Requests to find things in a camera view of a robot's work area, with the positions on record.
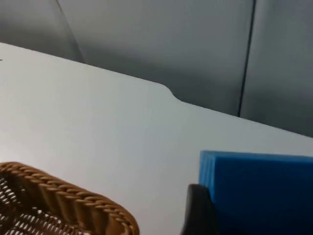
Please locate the pale brown wicker basket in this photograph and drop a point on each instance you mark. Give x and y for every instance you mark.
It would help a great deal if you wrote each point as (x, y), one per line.
(61, 203)

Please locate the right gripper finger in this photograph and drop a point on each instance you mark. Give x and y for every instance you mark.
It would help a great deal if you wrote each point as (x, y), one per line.
(198, 210)

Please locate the blue cube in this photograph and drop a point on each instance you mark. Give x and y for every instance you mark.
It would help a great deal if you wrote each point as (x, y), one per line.
(259, 191)

